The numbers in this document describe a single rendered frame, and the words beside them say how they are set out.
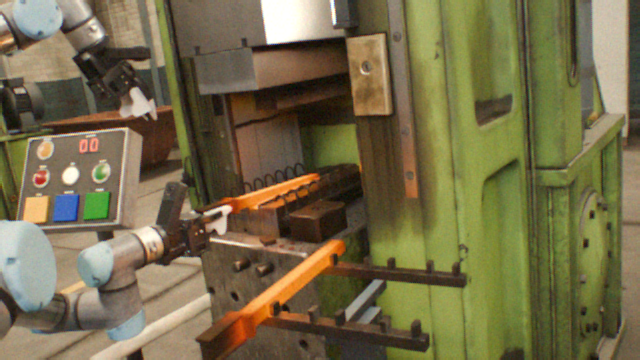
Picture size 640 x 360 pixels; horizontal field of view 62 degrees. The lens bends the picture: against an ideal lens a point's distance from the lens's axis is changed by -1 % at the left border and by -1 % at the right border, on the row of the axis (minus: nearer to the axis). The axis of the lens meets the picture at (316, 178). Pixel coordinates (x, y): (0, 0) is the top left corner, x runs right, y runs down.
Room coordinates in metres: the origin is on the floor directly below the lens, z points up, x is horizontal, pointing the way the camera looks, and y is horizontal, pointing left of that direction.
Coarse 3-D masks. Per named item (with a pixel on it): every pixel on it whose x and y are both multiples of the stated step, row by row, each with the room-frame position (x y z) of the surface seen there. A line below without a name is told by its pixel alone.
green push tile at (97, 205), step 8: (104, 192) 1.44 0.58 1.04; (88, 200) 1.44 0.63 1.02; (96, 200) 1.44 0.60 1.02; (104, 200) 1.43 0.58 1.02; (88, 208) 1.43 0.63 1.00; (96, 208) 1.42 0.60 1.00; (104, 208) 1.42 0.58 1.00; (88, 216) 1.42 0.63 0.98; (96, 216) 1.41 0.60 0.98; (104, 216) 1.41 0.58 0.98
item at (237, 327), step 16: (336, 240) 1.06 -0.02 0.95; (320, 256) 0.98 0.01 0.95; (304, 272) 0.91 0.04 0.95; (272, 288) 0.86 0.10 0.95; (288, 288) 0.86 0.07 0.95; (256, 304) 0.81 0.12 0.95; (224, 320) 0.74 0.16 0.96; (240, 320) 0.76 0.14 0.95; (256, 320) 0.78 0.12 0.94; (208, 336) 0.70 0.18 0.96; (224, 336) 0.72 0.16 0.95; (240, 336) 0.75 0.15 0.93; (208, 352) 0.69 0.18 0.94; (224, 352) 0.72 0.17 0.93
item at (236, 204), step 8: (304, 176) 1.45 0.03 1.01; (312, 176) 1.44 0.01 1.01; (280, 184) 1.37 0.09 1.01; (288, 184) 1.37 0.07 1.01; (296, 184) 1.39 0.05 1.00; (256, 192) 1.30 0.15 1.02; (264, 192) 1.30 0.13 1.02; (272, 192) 1.32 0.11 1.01; (280, 192) 1.34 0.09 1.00; (224, 200) 1.22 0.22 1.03; (232, 200) 1.21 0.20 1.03; (240, 200) 1.23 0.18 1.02; (248, 200) 1.25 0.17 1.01; (256, 200) 1.27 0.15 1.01; (200, 208) 1.17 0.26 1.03; (208, 208) 1.16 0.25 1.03; (216, 208) 1.18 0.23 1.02; (232, 208) 1.21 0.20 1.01; (240, 208) 1.23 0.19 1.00
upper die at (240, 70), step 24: (264, 48) 1.26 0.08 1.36; (288, 48) 1.33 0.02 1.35; (312, 48) 1.40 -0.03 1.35; (336, 48) 1.48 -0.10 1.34; (216, 72) 1.31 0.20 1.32; (240, 72) 1.26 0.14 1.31; (264, 72) 1.25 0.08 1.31; (288, 72) 1.32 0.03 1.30; (312, 72) 1.39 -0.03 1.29; (336, 72) 1.47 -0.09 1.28
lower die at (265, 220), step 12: (324, 168) 1.62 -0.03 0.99; (348, 168) 1.55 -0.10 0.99; (288, 180) 1.55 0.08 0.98; (324, 180) 1.45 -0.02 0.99; (336, 180) 1.43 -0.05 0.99; (348, 180) 1.47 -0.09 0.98; (360, 180) 1.51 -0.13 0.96; (300, 192) 1.35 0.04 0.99; (312, 192) 1.34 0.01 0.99; (324, 192) 1.38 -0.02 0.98; (360, 192) 1.51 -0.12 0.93; (264, 204) 1.27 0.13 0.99; (276, 204) 1.26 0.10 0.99; (288, 204) 1.27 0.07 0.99; (300, 204) 1.30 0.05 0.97; (228, 216) 1.34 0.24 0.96; (240, 216) 1.31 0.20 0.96; (252, 216) 1.28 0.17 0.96; (264, 216) 1.26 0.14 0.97; (276, 216) 1.23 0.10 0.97; (228, 228) 1.34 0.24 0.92; (240, 228) 1.31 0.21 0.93; (252, 228) 1.29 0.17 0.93; (264, 228) 1.26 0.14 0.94; (276, 228) 1.23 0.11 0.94; (288, 228) 1.26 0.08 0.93
